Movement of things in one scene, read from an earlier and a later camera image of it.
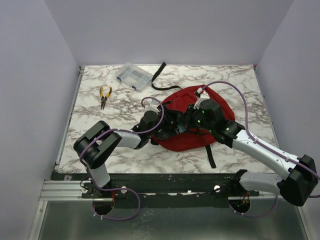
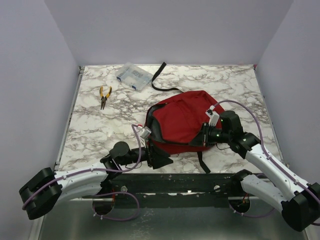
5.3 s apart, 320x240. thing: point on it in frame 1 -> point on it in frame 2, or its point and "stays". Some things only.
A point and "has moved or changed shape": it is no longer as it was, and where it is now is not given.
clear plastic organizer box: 133,75 stays
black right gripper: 192,111 -> 203,138
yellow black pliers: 104,99 stays
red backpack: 207,101 has moved or changed shape
